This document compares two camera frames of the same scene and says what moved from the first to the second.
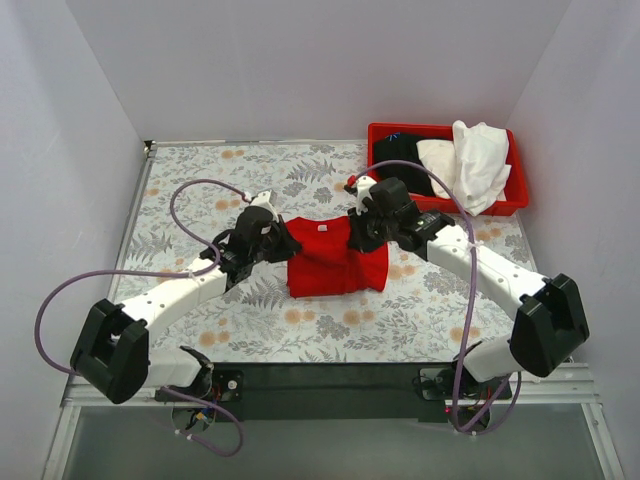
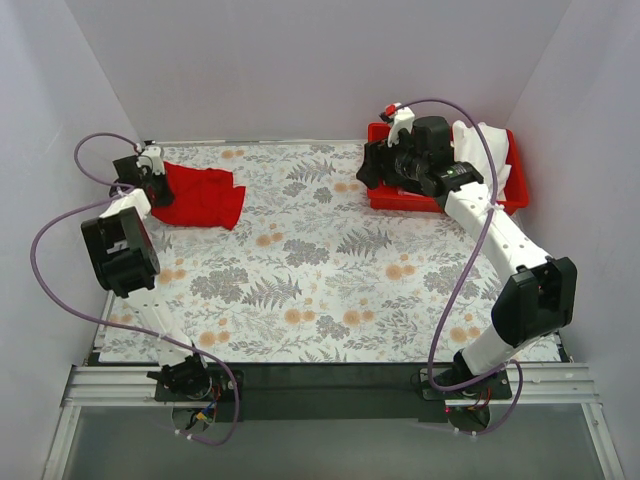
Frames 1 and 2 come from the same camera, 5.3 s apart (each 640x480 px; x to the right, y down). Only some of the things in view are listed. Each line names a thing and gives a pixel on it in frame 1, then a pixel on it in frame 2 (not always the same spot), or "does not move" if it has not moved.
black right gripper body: [370, 230] -> [373, 163]
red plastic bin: [517, 198] does not move
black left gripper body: [275, 240] -> [160, 189]
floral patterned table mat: [240, 248] does not move
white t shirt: [482, 173] does not move
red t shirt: [328, 263] -> [202, 197]
